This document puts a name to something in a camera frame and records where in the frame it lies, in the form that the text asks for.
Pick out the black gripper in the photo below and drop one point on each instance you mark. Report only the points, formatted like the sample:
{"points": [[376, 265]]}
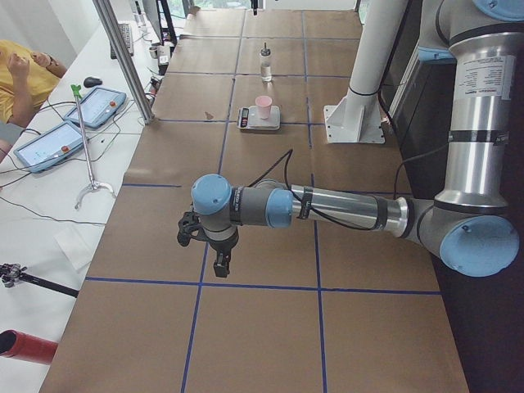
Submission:
{"points": [[221, 247]]}

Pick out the glass sauce bottle steel cap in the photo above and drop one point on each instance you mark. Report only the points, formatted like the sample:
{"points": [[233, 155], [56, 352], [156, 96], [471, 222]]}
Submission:
{"points": [[265, 63]]}

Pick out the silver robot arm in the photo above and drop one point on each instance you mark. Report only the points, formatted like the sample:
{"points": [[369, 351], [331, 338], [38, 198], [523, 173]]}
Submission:
{"points": [[465, 225]]}

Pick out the white digital kitchen scale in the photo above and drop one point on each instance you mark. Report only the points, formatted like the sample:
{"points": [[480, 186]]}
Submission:
{"points": [[249, 120]]}

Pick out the brown paper table cover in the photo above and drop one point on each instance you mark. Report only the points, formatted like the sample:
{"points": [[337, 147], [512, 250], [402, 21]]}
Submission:
{"points": [[309, 308]]}

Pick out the far teach pendant tablet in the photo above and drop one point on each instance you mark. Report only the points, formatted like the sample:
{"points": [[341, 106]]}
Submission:
{"points": [[99, 105]]}

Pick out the teach pendant tablet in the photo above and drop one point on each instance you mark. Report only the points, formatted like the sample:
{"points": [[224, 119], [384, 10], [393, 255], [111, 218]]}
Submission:
{"points": [[51, 147], [99, 105]]}

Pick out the near teach pendant tablet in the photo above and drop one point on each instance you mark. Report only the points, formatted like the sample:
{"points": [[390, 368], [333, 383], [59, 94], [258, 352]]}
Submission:
{"points": [[51, 147]]}

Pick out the black tripod rod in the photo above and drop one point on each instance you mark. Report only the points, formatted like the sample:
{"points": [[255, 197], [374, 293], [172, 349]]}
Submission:
{"points": [[11, 274]]}

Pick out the red cylinder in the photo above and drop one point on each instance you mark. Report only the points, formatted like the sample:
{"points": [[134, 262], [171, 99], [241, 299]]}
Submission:
{"points": [[26, 347]]}

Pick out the black computer mouse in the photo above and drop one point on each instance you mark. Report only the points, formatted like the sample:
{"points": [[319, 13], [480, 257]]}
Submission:
{"points": [[91, 82]]}

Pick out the metal reacher grabber tool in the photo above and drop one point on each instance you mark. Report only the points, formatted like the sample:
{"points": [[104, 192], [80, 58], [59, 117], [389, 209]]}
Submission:
{"points": [[93, 185]]}

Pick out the person in yellow shirt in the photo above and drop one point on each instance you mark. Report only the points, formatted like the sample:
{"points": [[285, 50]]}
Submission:
{"points": [[27, 79]]}

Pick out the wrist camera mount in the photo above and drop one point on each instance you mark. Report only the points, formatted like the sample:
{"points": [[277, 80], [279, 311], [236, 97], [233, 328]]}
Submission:
{"points": [[190, 228]]}

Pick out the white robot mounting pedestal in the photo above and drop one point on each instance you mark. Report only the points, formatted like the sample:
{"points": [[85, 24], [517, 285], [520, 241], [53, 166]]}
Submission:
{"points": [[356, 118]]}

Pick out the aluminium frame post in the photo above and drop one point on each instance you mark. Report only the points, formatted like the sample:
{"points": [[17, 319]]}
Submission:
{"points": [[110, 25]]}

